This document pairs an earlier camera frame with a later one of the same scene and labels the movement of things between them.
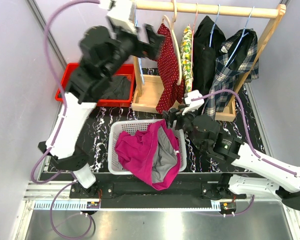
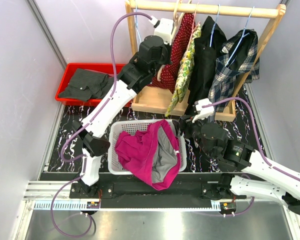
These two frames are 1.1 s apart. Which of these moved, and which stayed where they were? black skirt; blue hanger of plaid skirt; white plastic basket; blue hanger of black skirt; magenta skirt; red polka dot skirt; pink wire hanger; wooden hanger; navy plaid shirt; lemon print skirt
Moved: wooden hanger; pink wire hanger; lemon print skirt; red polka dot skirt
Stayed: blue hanger of black skirt; navy plaid shirt; magenta skirt; white plastic basket; black skirt; blue hanger of plaid skirt
